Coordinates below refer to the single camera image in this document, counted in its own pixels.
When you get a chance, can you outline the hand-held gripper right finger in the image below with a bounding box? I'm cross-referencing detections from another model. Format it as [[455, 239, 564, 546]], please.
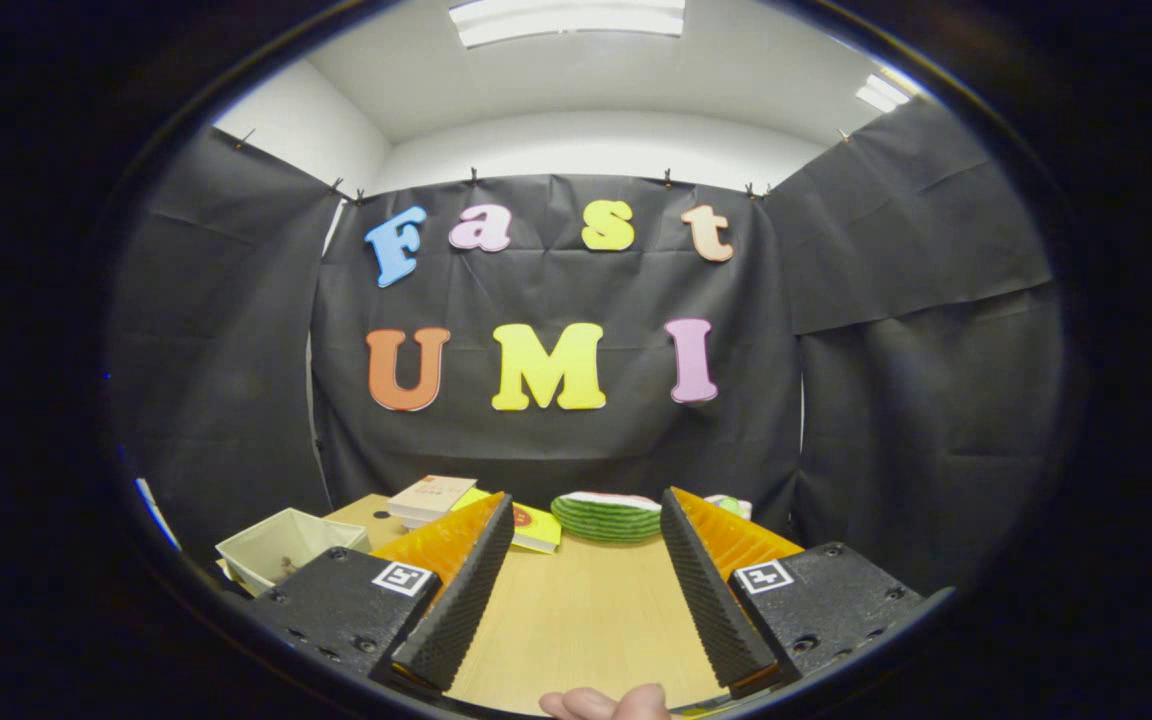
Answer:
[[658, 487, 957, 698]]

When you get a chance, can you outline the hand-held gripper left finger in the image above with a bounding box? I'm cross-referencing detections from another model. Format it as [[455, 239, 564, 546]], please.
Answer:
[[246, 490, 517, 696]]

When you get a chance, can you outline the green storage box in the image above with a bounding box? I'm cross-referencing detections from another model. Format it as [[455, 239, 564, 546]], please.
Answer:
[[214, 507, 372, 598]]

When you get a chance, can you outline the yellow book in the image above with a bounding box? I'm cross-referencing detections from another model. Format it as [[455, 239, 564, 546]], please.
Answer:
[[451, 487, 564, 554]]

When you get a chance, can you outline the beige book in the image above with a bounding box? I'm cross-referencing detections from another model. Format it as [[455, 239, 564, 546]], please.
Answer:
[[388, 474, 478, 523]]

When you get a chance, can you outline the watermelon plush toy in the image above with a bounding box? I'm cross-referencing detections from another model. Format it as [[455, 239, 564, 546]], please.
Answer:
[[550, 491, 664, 544]]

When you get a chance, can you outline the black backdrop cloth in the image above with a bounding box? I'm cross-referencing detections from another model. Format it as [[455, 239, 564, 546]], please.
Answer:
[[111, 95, 1067, 596]]

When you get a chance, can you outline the small ceiling light panel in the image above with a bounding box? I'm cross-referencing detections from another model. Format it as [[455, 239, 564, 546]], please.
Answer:
[[854, 72, 912, 114]]

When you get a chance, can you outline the large ceiling light panel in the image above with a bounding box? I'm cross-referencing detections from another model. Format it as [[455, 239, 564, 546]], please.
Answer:
[[448, 0, 687, 49]]

